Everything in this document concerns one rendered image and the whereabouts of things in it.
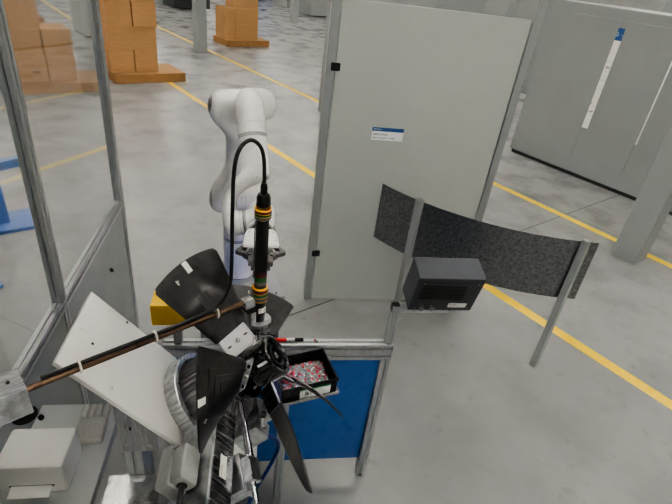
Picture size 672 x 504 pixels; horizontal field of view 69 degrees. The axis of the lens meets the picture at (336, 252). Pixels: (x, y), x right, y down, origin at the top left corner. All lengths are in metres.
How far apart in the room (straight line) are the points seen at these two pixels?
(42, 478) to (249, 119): 1.14
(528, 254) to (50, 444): 2.51
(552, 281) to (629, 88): 4.23
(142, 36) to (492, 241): 7.52
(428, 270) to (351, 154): 1.47
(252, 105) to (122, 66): 7.87
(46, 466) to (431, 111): 2.60
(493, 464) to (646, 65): 5.29
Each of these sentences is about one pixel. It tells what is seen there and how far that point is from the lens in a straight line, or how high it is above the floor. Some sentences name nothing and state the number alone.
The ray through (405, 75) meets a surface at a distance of 3.05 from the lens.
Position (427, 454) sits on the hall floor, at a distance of 2.82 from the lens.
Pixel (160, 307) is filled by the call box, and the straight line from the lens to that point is 1.82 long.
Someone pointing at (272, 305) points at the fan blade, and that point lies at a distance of 1.62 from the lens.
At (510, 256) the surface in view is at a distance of 3.08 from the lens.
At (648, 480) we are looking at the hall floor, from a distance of 3.30.
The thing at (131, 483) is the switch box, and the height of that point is 0.84.
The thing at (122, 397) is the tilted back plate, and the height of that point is 1.22.
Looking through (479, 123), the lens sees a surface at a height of 1.39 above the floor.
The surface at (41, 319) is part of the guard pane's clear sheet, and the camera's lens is 1.92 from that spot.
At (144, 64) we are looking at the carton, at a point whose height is 0.27.
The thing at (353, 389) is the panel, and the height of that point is 0.59.
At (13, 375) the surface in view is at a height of 1.39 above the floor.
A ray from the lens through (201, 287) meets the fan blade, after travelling 1.35.
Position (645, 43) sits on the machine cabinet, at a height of 1.74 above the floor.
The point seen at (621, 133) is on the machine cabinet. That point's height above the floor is 0.72.
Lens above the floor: 2.17
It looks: 31 degrees down
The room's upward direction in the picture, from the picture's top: 7 degrees clockwise
